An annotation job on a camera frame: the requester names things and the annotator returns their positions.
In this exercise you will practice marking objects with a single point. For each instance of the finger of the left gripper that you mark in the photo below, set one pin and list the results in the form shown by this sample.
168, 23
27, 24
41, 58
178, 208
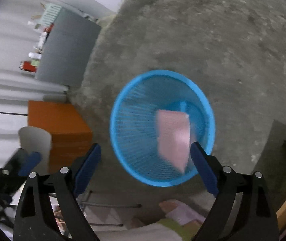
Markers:
30, 163

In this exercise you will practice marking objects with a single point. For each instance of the pink paper bag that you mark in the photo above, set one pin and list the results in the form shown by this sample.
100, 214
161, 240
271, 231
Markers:
174, 138

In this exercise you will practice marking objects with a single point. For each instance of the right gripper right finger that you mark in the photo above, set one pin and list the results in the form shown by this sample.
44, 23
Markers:
256, 218

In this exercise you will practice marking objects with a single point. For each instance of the purple slipper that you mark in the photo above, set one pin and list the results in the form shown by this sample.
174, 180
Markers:
180, 212

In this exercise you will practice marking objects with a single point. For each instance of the grey curtain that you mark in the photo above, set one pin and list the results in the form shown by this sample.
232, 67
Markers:
18, 87

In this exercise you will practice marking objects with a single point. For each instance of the white paper cup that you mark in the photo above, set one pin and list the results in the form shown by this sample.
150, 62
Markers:
34, 139

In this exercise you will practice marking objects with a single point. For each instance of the mint green calendar box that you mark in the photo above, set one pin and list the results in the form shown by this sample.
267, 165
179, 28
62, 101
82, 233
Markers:
50, 14

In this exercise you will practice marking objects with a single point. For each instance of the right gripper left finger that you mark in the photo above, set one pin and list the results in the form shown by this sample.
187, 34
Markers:
35, 218

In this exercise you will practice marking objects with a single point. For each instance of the blue plastic waste basket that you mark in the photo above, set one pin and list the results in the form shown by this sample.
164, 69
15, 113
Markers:
133, 129

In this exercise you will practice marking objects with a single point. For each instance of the red thermos bottle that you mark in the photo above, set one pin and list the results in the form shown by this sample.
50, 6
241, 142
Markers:
27, 66

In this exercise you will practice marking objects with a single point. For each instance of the grey cabinet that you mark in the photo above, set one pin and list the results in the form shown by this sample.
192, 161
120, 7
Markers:
67, 50

